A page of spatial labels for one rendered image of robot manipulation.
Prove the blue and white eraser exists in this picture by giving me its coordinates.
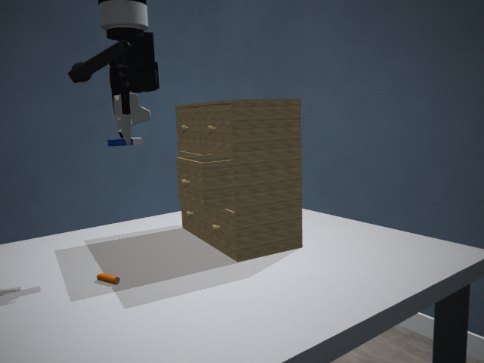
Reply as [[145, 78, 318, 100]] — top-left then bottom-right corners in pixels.
[[107, 138, 143, 147]]

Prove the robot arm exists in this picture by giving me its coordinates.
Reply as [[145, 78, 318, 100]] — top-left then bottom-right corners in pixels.
[[68, 0, 148, 83]]

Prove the brown wooden chest of drawers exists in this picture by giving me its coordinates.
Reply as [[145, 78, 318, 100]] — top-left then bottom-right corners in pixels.
[[175, 98, 303, 262]]

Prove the brown wooden drawer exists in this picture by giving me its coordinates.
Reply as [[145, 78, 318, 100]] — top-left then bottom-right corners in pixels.
[[179, 150, 201, 157], [200, 105, 232, 155], [176, 154, 234, 212], [182, 202, 206, 240], [206, 209, 236, 258], [177, 108, 201, 150]]

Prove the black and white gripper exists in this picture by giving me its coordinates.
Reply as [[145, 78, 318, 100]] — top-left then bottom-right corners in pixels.
[[106, 27, 160, 145]]

